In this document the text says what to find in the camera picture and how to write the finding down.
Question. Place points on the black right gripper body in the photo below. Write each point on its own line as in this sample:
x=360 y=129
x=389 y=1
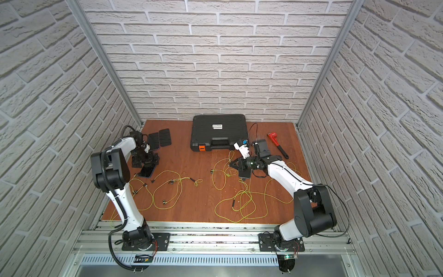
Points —
x=250 y=163

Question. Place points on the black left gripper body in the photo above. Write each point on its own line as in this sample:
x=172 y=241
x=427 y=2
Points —
x=147 y=164

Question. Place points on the blue-edged smartphone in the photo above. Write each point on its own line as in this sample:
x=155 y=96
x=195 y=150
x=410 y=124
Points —
x=146 y=172

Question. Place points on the grey-edged large smartphone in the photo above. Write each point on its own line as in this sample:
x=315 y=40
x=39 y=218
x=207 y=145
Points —
x=245 y=174

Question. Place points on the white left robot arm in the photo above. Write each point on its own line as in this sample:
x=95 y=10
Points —
x=112 y=176

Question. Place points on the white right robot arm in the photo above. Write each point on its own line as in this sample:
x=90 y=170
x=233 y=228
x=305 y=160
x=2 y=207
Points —
x=313 y=210

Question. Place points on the purple-edged smartphone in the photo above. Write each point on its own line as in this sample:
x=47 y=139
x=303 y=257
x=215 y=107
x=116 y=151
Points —
x=153 y=141

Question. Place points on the red and black tool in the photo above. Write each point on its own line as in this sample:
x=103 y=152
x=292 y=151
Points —
x=273 y=136

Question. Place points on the black smartphone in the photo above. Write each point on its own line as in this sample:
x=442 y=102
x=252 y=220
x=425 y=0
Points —
x=165 y=138

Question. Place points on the black plastic tool case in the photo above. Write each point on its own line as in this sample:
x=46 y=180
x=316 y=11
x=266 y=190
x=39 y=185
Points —
x=217 y=131

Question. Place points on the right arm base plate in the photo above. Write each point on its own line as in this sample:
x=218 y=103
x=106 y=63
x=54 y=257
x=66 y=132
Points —
x=268 y=242

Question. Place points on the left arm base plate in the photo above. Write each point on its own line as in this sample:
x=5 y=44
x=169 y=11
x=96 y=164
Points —
x=157 y=241

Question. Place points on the aluminium rail frame front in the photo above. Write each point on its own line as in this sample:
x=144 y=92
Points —
x=216 y=238

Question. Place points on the aluminium corner post left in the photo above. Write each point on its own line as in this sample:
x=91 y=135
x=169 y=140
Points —
x=89 y=32

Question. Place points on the aluminium corner post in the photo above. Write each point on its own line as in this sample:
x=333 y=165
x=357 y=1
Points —
x=89 y=32
x=353 y=11

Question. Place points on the aluminium corner post right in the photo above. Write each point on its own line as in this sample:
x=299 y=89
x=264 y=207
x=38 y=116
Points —
x=353 y=11

